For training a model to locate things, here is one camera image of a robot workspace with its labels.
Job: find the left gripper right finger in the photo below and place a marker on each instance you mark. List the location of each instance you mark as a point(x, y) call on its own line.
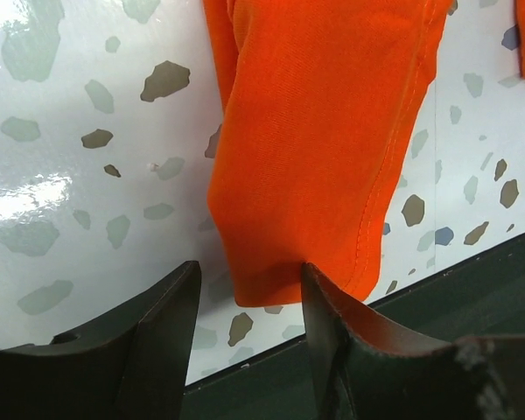
point(366, 366)

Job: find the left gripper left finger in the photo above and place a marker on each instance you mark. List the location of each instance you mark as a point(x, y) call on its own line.
point(129, 363)

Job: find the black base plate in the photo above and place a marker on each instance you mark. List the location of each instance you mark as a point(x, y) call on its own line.
point(483, 294)

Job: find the orange t shirt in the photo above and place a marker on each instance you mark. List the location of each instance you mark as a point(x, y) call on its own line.
point(379, 140)

